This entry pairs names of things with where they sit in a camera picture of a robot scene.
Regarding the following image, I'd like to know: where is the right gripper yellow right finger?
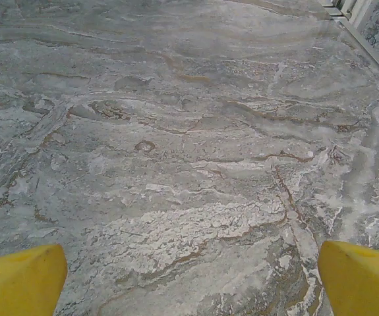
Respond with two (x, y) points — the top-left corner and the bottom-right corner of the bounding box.
(317, 240), (379, 316)

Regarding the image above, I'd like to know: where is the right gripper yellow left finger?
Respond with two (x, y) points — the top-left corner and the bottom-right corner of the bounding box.
(0, 243), (69, 316)

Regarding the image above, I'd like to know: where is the aluminium table edge rail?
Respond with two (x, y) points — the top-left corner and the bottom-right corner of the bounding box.
(320, 0), (379, 97)

